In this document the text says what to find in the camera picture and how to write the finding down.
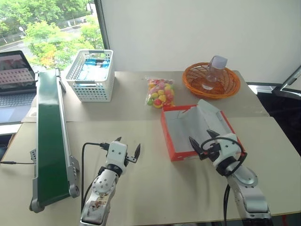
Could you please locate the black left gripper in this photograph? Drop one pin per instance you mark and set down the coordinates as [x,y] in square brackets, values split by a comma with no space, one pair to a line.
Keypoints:
[131,159]

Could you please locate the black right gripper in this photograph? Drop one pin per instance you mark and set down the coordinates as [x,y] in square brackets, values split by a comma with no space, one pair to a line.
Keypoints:
[212,147]

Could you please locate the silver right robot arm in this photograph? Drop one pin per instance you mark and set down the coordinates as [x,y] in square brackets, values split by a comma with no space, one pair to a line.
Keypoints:
[247,179]

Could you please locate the red cardboard box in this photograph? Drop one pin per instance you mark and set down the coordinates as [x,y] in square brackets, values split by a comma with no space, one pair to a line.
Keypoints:
[183,131]

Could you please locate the green conveyor belt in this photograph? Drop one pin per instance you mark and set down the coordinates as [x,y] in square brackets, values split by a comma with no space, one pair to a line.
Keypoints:
[49,141]

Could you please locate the orange wicker basket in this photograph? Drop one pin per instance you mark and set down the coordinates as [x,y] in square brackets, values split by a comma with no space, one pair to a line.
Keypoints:
[225,91]

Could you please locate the clear bag of toy fruit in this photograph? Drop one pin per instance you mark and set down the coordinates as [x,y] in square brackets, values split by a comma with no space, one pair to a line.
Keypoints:
[160,93]

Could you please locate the white perforated plastic basket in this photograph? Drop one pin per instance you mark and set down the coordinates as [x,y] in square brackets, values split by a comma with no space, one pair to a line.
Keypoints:
[94,93]

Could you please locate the clear plastic bottle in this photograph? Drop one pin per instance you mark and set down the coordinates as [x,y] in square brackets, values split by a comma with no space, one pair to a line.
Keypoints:
[218,62]

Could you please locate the light blue packet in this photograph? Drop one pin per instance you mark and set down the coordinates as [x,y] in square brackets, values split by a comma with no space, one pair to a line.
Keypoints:
[94,73]

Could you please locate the grey metal bar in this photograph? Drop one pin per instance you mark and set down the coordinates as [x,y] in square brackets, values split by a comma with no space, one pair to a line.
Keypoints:
[291,78]

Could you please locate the grey laptop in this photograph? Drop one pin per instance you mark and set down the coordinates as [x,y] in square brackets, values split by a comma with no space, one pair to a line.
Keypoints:
[14,99]

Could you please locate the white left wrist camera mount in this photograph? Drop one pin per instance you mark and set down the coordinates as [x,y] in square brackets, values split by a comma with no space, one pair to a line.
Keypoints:
[116,153]

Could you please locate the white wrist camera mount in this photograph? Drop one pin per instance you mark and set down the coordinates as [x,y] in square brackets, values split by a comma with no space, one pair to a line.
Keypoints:
[116,153]
[229,141]

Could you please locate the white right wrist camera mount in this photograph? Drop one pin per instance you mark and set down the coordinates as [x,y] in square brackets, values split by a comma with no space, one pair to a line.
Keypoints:
[229,141]

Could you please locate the black window frame post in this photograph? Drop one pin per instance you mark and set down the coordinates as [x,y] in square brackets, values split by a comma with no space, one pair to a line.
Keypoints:
[103,23]

